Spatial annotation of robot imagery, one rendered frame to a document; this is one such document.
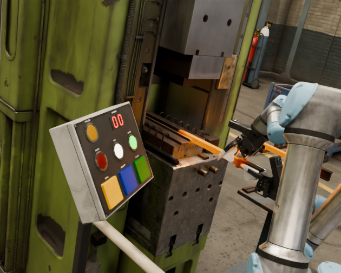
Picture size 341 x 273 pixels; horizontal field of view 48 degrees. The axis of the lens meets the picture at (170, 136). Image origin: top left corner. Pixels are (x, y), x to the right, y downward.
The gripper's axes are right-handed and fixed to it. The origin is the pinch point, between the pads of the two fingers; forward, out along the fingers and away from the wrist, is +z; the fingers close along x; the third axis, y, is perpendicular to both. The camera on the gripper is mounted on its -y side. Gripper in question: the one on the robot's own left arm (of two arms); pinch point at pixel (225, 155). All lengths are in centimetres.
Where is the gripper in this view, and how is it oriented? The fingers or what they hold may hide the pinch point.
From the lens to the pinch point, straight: 159.2
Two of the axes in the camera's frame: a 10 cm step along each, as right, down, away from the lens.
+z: -5.0, 6.3, 6.0
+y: 5.0, 7.7, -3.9
